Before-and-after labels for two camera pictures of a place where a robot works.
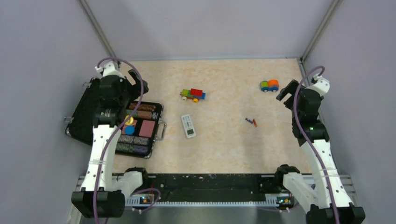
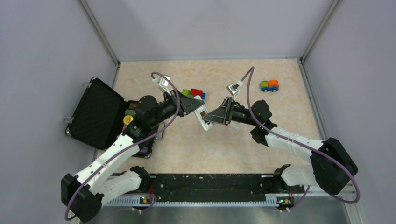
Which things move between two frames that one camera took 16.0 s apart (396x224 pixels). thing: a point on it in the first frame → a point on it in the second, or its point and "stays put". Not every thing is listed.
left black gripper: [136, 89] → [187, 105]
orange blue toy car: [270, 85] stays put
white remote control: [188, 126] → [200, 112]
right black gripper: [291, 89] → [223, 114]
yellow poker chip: [130, 121] stays put
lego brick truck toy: [195, 94] stays put
